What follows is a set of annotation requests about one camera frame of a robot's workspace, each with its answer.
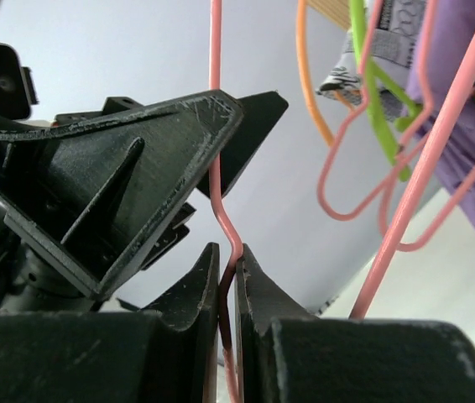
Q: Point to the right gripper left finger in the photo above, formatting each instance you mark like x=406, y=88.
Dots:
x=166, y=352

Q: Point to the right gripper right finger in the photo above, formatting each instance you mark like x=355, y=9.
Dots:
x=286, y=354

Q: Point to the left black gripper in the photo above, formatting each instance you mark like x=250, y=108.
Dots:
x=28, y=283

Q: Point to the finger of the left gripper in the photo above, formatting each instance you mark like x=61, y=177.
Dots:
x=236, y=128
x=92, y=197

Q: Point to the orange hanger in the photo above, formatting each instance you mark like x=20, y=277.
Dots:
x=305, y=73

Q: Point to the green hanger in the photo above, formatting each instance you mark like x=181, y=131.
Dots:
x=386, y=104

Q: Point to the black white patterned garment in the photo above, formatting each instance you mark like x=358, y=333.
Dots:
x=394, y=39

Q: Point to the wooden clothes rack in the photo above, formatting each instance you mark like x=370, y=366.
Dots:
x=336, y=11

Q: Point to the purple garment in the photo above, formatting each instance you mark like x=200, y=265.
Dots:
x=454, y=27

